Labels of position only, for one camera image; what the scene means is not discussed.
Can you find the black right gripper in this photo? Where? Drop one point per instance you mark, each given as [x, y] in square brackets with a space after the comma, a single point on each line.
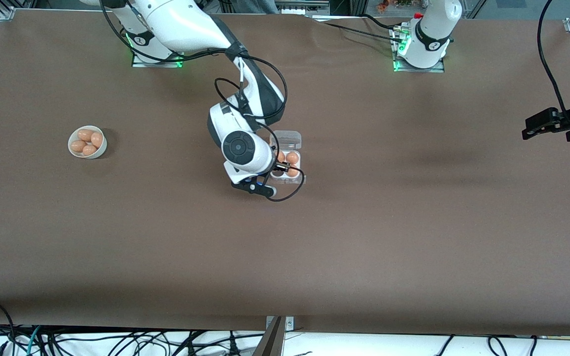
[279, 172]

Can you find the clear plastic egg box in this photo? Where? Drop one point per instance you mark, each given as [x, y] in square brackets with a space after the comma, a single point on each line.
[290, 138]

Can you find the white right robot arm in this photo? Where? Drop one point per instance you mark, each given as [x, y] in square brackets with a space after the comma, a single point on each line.
[181, 24]

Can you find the brown egg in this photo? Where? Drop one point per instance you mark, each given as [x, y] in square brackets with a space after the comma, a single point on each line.
[292, 157]
[97, 139]
[281, 157]
[293, 173]
[77, 145]
[89, 150]
[85, 134]

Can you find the white power strip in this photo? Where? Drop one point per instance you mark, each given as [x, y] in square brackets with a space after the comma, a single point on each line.
[305, 7]

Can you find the person in grey trousers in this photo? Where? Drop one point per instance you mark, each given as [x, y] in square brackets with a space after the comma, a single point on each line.
[258, 5]

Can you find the white round bowl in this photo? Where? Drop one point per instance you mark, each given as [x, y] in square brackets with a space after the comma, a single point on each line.
[101, 153]

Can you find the white lower shelf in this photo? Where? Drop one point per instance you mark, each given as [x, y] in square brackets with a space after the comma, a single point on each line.
[364, 346]

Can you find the orange decoration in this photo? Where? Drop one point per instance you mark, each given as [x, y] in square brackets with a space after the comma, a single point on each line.
[383, 6]

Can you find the small metal table bracket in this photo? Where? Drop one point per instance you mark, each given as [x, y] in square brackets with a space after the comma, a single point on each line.
[290, 324]

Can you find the brown camera stand post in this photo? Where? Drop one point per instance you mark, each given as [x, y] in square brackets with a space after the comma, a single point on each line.
[270, 343]

